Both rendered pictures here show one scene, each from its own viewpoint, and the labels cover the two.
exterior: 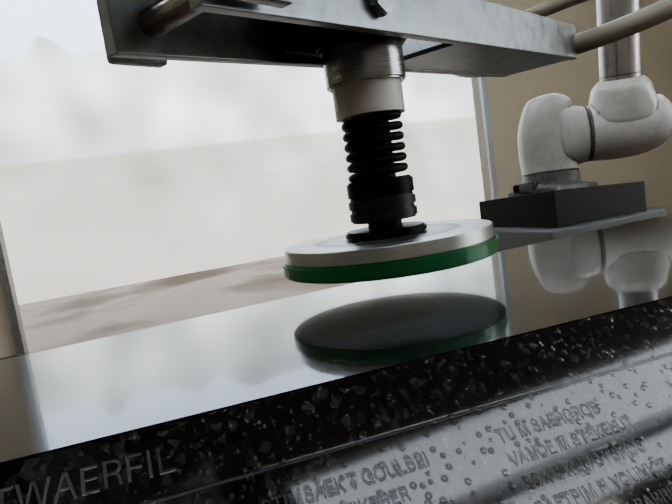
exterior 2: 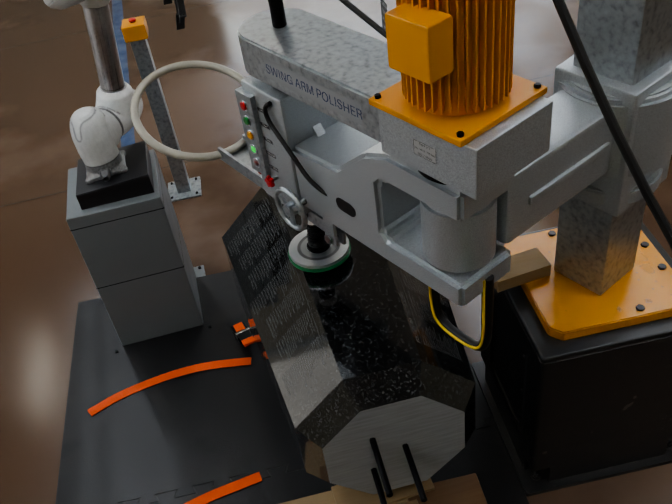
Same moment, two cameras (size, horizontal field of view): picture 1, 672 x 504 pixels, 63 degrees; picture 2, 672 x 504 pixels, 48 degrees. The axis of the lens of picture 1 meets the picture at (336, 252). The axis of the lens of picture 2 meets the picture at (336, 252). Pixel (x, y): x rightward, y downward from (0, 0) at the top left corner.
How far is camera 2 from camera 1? 2.53 m
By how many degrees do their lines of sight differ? 76
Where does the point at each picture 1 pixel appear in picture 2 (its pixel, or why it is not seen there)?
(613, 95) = (124, 101)
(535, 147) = (102, 148)
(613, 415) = not seen: hidden behind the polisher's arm
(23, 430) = (389, 308)
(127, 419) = (392, 294)
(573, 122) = (113, 124)
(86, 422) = (391, 299)
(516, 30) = not seen: hidden behind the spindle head
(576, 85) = not seen: outside the picture
